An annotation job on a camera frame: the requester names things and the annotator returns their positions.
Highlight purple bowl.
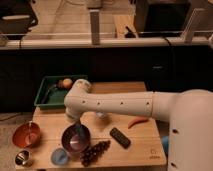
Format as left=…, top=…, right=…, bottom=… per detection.
left=61, top=125, right=90, bottom=154

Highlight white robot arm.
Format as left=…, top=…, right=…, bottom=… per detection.
left=64, top=79, right=213, bottom=171

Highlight metal spoon in bowl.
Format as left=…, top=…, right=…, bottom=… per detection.
left=28, top=120, right=33, bottom=144

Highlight orange red bowl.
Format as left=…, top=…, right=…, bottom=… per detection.
left=12, top=122, right=41, bottom=148

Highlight bunch of dark grapes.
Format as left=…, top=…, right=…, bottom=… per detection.
left=80, top=140, right=111, bottom=167

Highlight light blue cup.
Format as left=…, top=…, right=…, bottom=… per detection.
left=51, top=148, right=69, bottom=166

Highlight black remote control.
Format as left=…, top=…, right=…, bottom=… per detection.
left=110, top=128, right=131, bottom=149

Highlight green plastic tray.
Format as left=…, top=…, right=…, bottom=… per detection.
left=34, top=75, right=88, bottom=110

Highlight orange round fruit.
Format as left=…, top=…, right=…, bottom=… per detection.
left=62, top=78, right=73, bottom=89

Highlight dark utensil in tray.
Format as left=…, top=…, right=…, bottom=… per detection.
left=41, top=80, right=63, bottom=103

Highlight orange red chili pepper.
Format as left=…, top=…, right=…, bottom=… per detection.
left=128, top=117, right=149, bottom=129

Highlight small steel cup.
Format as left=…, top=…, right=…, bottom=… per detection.
left=15, top=150, right=32, bottom=167

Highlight black office chair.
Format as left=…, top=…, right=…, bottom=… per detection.
left=0, top=0, right=39, bottom=36

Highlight black box on floor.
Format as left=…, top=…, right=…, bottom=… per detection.
left=134, top=0, right=190, bottom=32

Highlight grey metal post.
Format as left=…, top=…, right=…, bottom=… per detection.
left=90, top=9, right=100, bottom=45

